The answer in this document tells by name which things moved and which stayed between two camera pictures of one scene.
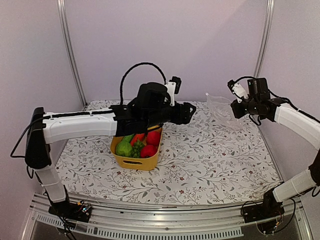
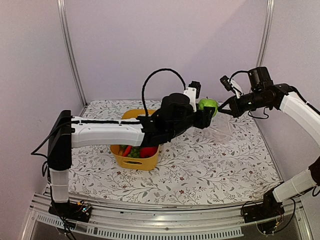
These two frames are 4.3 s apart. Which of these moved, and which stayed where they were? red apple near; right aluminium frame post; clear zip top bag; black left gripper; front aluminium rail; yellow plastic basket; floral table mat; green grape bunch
Moved: clear zip top bag; black left gripper
Stayed: red apple near; front aluminium rail; right aluminium frame post; green grape bunch; yellow plastic basket; floral table mat
